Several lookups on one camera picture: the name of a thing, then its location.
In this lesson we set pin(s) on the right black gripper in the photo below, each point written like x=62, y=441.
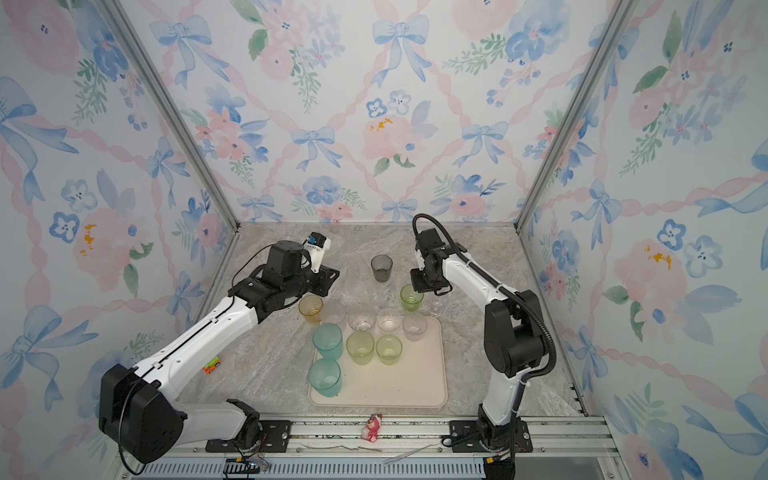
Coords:
x=418, y=286

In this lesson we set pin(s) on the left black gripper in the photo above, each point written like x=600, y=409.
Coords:
x=325, y=282

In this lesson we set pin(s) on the bright green cup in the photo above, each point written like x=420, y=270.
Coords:
x=411, y=299

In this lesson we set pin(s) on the yellow amber cup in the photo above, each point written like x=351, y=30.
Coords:
x=310, y=308

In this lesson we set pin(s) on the clear textured cup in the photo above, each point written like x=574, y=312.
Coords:
x=414, y=326
x=334, y=312

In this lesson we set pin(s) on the smoky grey cup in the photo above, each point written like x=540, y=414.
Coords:
x=381, y=266

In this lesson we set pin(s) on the teal cup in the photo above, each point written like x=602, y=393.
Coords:
x=325, y=377
x=328, y=340

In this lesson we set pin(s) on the clear smooth cup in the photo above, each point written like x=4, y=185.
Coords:
x=361, y=318

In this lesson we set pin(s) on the light green textured cup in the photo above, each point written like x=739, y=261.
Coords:
x=389, y=349
x=360, y=346

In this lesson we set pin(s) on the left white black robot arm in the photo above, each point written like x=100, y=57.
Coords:
x=139, y=408

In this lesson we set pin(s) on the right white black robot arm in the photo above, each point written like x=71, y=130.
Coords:
x=516, y=342

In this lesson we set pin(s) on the beige plastic tray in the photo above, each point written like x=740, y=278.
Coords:
x=417, y=381

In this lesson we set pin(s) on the pink bear toy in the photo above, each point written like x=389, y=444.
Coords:
x=371, y=429

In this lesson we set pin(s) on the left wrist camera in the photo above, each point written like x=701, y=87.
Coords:
x=317, y=245

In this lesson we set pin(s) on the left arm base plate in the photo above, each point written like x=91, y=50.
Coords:
x=274, y=438

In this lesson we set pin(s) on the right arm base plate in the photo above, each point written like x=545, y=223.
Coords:
x=475, y=436

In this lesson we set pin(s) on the aluminium rail frame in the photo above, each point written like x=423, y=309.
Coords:
x=409, y=447

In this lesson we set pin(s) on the left aluminium corner post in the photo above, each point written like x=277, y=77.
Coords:
x=117, y=19

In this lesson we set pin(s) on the aluminium corner post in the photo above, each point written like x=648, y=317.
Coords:
x=595, y=67
x=117, y=19

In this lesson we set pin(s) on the right aluminium corner post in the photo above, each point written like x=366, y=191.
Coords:
x=595, y=67

